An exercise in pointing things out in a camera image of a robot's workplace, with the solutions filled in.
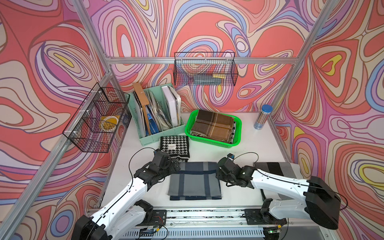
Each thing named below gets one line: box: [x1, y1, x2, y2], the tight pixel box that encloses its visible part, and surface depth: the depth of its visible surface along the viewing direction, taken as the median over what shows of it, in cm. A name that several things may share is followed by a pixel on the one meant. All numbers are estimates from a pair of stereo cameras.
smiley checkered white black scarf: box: [229, 121, 236, 144], surface depth 103 cm
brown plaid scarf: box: [191, 109, 234, 142], surface depth 103 cm
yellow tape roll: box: [99, 115, 120, 132], surface depth 80 cm
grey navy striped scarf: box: [167, 161, 222, 201], surface depth 83 cm
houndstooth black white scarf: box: [159, 135, 190, 163], surface depth 98 cm
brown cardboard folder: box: [132, 82, 152, 136], surface depth 86 cm
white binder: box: [155, 85, 186, 136], surface depth 101 cm
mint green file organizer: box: [127, 83, 186, 147], surface depth 100 cm
